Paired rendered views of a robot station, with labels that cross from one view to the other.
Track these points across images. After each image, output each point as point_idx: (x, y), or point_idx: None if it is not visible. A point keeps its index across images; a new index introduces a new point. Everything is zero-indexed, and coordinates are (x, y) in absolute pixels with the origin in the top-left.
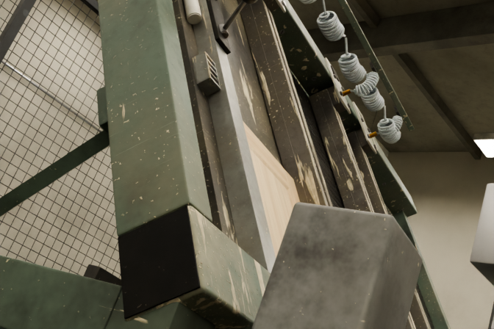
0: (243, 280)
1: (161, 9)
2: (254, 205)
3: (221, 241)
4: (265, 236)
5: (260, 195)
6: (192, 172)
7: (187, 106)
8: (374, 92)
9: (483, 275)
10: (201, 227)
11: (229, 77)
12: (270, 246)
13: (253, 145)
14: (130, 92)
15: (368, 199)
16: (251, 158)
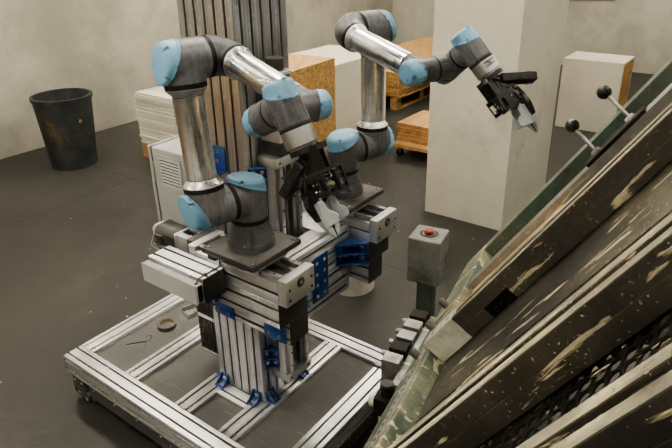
0: (468, 268)
1: (559, 170)
2: (498, 252)
3: (478, 255)
4: (486, 265)
5: (504, 249)
6: (496, 234)
7: (520, 211)
8: None
9: (391, 233)
10: (481, 249)
11: (569, 185)
12: (483, 269)
13: None
14: None
15: (566, 311)
16: (521, 232)
